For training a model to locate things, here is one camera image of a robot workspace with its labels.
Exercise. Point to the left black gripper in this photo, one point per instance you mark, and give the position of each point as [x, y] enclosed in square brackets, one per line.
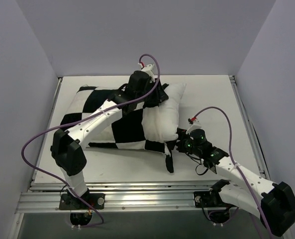
[160, 94]

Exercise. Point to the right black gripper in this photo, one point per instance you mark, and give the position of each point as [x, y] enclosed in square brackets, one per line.
[181, 142]

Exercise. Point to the white pillow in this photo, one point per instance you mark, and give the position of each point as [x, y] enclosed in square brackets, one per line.
[160, 123]

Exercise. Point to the black white checkered pillowcase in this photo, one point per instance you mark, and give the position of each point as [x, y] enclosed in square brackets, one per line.
[126, 133]

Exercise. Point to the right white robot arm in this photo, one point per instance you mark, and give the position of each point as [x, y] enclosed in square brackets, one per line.
[272, 203]

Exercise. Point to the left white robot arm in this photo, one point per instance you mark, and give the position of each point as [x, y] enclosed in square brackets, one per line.
[69, 142]

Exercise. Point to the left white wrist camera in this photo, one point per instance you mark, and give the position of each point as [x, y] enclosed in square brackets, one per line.
[147, 69]

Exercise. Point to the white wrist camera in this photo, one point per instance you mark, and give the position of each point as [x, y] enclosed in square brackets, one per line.
[193, 124]
[147, 69]

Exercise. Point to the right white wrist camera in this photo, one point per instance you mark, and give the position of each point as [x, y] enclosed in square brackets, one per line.
[193, 124]

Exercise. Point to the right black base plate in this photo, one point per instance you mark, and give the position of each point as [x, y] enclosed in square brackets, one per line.
[207, 199]

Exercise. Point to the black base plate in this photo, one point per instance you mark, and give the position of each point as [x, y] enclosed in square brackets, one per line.
[207, 199]
[70, 202]

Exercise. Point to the right aluminium side rail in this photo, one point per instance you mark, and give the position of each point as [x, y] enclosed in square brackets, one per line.
[254, 141]

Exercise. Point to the aluminium side rail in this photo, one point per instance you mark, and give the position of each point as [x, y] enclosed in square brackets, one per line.
[254, 141]
[44, 159]

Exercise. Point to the left aluminium side rail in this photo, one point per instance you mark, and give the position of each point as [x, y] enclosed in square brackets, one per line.
[44, 159]

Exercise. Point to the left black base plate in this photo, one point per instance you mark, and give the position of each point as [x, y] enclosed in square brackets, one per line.
[70, 202]

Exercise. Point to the aluminium front frame rail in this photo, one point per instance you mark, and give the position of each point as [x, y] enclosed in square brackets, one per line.
[118, 197]

